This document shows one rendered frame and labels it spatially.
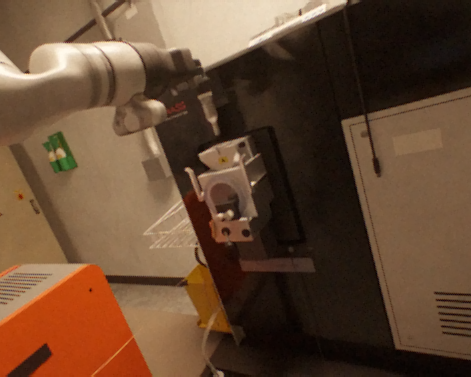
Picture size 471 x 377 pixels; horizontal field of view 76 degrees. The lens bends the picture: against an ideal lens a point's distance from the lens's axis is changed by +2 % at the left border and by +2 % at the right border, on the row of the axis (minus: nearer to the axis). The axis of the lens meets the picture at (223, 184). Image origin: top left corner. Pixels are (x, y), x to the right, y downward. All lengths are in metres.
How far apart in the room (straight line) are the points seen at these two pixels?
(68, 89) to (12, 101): 0.06
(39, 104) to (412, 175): 0.51
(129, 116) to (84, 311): 0.47
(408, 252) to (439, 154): 0.18
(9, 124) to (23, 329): 0.48
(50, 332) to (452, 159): 0.76
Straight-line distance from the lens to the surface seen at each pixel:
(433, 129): 0.54
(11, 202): 3.59
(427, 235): 0.60
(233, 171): 0.53
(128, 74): 0.39
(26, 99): 0.30
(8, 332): 0.70
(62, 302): 0.73
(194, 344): 1.06
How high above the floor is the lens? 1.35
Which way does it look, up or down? 13 degrees down
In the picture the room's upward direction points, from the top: 19 degrees counter-clockwise
